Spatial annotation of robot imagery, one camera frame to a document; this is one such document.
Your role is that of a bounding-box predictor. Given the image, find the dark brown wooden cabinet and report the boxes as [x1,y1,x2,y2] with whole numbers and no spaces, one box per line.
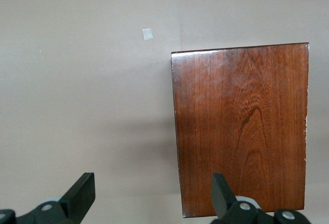
[170,42,310,219]

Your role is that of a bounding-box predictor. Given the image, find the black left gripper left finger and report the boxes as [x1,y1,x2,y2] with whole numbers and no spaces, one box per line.
[0,172,96,224]

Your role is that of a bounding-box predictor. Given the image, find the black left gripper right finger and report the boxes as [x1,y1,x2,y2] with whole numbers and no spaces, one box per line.
[210,172,313,224]

